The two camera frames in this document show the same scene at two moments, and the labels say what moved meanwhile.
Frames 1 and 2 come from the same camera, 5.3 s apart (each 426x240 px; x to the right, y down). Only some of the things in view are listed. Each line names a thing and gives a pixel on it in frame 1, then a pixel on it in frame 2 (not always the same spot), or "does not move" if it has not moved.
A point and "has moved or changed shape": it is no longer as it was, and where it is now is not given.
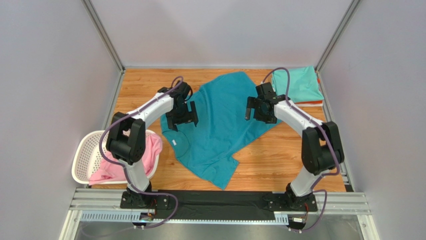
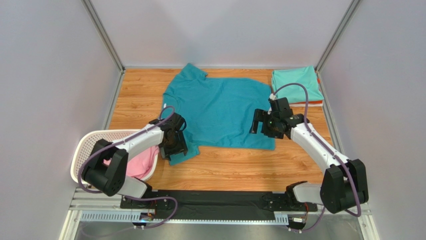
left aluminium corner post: [107, 41] does not move
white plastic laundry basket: [86, 153] does not move
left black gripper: [172, 120] to [181, 146]
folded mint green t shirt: [303, 86] does not move
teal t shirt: [207, 149] has moved or changed shape
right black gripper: [258, 108] to [261, 121]
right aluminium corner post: [333, 41] does not move
